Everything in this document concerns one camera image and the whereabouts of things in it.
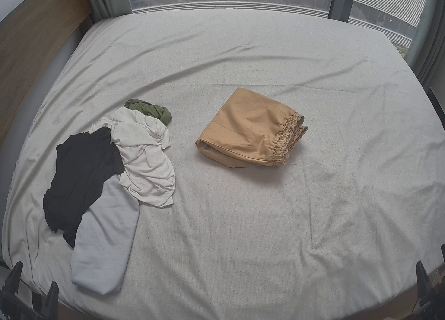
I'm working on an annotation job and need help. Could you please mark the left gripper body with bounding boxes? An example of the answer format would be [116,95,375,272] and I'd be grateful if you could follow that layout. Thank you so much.
[0,287,60,320]

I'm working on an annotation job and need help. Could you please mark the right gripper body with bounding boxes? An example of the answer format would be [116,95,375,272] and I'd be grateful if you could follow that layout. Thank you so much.
[414,287,445,320]

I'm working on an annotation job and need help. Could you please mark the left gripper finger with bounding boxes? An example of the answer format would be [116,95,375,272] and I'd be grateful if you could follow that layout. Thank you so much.
[45,281,59,314]
[9,262,24,293]

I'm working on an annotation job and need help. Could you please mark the tan shorts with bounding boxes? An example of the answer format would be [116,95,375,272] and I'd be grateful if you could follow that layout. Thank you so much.
[195,87,309,168]

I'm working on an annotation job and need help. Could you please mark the bed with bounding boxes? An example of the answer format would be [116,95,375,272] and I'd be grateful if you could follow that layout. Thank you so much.
[0,0,445,320]

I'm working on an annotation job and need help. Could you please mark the pale grey garment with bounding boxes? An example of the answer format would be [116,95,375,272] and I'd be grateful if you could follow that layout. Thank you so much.
[70,174,140,296]

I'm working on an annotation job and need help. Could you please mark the black garment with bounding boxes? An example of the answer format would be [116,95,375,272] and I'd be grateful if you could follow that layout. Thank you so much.
[42,127,125,249]

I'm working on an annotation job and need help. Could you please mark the white garment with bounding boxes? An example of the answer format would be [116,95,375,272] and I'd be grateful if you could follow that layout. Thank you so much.
[88,106,176,208]

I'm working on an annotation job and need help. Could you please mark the olive green garment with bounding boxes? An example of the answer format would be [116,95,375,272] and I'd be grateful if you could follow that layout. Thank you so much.
[124,99,172,126]

